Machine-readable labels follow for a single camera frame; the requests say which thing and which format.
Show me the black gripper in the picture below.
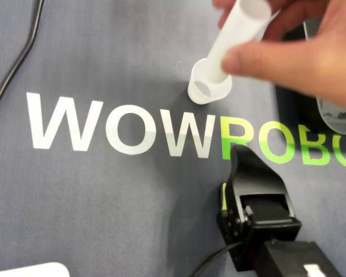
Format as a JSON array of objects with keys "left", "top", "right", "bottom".
[{"left": 217, "top": 144, "right": 303, "bottom": 272}]

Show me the white plastic tube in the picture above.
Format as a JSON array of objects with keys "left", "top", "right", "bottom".
[{"left": 206, "top": 0, "right": 274, "bottom": 88}]

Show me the right human hand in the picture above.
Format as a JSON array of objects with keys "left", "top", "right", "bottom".
[{"left": 212, "top": 0, "right": 346, "bottom": 113}]

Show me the black plastic tray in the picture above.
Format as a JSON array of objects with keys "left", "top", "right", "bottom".
[{"left": 273, "top": 19, "right": 346, "bottom": 137}]

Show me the dark grey printed desk mat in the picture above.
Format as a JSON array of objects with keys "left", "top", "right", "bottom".
[{"left": 0, "top": 0, "right": 346, "bottom": 277}]

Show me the white desk lamp base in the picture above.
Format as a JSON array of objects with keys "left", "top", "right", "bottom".
[{"left": 0, "top": 261, "right": 71, "bottom": 277}]

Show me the black arm wire bundle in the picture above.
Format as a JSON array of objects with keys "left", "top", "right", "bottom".
[{"left": 186, "top": 241, "right": 243, "bottom": 277}]

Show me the black lamp power cable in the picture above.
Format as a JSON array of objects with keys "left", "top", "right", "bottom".
[{"left": 0, "top": 0, "right": 46, "bottom": 125}]

